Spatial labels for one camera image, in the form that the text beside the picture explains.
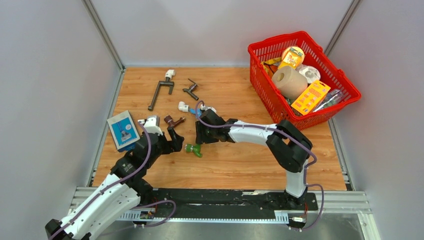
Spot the green plastic faucet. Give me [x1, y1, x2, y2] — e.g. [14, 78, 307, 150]
[184, 143, 203, 158]

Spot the blue white faucet box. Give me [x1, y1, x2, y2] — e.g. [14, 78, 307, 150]
[106, 110, 140, 153]

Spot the clear pack of pens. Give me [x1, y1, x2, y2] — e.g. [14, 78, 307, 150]
[313, 89, 343, 113]

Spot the yellow round sponge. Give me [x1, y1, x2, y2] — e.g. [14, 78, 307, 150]
[281, 45, 306, 67]

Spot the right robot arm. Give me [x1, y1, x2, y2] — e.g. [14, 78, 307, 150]
[195, 110, 313, 210]

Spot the white wrapped paper roll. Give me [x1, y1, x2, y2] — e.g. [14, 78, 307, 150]
[295, 64, 321, 84]

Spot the small dark grey faucet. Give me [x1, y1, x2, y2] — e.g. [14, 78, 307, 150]
[182, 78, 199, 101]

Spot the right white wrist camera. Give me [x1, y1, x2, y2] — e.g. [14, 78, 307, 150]
[199, 104, 217, 113]

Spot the red plastic shopping basket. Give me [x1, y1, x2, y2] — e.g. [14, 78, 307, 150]
[247, 31, 362, 130]

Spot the brown plastic faucet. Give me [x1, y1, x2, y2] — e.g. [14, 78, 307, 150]
[164, 115, 186, 129]

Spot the orange blister card package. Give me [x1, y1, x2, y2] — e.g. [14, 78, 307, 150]
[290, 80, 331, 116]

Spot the orange sponge package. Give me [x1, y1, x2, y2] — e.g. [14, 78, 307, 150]
[277, 47, 303, 70]

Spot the brown paper roll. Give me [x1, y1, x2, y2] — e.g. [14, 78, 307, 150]
[271, 66, 308, 100]

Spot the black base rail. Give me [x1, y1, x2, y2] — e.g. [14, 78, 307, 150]
[140, 188, 319, 220]

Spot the yellow snack bag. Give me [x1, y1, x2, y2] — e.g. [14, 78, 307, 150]
[260, 57, 282, 78]

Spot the long grey faucet white elbow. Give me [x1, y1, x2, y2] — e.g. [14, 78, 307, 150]
[147, 69, 177, 112]

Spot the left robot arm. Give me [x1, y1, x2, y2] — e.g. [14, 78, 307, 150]
[45, 127, 185, 240]

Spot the blue faucet with white elbow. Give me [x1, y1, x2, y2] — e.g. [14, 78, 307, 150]
[177, 101, 203, 116]

